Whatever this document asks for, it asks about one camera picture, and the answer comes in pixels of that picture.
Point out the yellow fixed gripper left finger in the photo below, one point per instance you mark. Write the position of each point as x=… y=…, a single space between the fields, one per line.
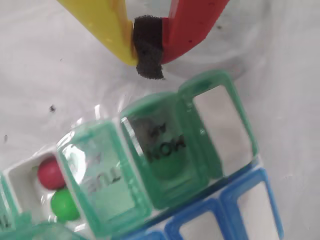
x=105 y=25

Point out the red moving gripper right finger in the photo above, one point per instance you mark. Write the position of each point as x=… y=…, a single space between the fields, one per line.
x=190 y=27

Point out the weekly pill organizer box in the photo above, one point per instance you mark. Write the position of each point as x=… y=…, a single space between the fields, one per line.
x=165 y=150

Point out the red ball pill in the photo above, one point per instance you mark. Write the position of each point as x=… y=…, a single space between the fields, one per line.
x=51 y=173

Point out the glass bowl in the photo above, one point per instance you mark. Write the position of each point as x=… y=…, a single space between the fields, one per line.
x=237 y=67

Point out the white tablecloth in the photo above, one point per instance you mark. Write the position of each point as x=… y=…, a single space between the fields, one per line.
x=50 y=75

